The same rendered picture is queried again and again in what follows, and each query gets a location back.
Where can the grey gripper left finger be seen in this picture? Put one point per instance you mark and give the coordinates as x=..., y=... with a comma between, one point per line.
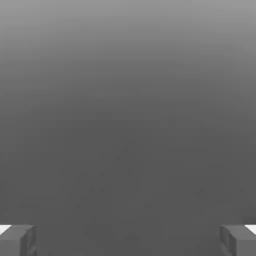
x=14, y=242

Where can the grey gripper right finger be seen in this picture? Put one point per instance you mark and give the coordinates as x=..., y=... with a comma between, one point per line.
x=240, y=242

